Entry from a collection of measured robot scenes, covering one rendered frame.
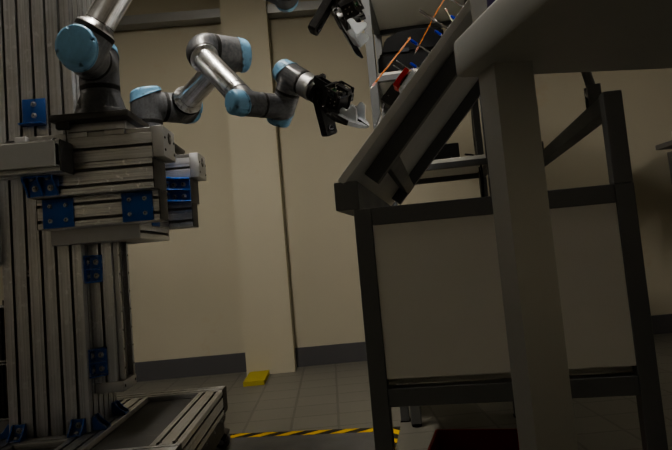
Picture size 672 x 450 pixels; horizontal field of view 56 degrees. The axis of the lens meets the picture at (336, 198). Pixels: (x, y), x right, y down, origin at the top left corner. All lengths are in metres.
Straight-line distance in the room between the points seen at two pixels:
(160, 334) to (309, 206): 1.27
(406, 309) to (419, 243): 0.15
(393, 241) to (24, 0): 1.50
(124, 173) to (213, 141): 2.43
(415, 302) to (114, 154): 0.98
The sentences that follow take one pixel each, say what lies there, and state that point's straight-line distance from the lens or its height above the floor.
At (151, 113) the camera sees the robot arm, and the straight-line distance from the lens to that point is 2.47.
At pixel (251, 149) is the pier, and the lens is 4.08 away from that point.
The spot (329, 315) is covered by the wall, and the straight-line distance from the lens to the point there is 4.19.
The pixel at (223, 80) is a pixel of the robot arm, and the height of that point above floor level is 1.24.
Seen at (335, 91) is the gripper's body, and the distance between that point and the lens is 1.78.
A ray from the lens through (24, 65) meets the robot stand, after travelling 2.30.
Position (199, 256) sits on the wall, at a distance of 4.26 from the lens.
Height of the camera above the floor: 0.71
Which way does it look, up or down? 5 degrees up
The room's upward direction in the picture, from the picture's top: 5 degrees counter-clockwise
